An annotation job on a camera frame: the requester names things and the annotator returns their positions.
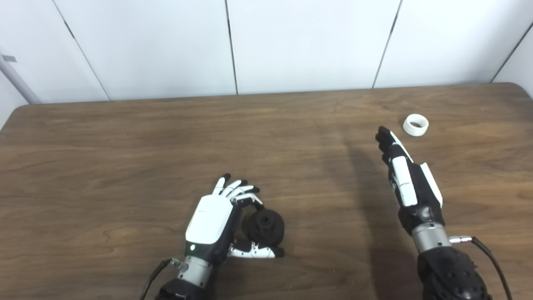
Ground round black part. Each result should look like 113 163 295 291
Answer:
242 209 286 248

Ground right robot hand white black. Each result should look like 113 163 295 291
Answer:
375 125 444 236

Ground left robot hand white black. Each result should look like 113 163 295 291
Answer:
184 173 286 268

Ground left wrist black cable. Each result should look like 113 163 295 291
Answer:
139 258 182 300

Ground grey wall post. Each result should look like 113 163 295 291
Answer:
0 53 42 105

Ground white ring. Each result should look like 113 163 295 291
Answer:
402 113 430 137

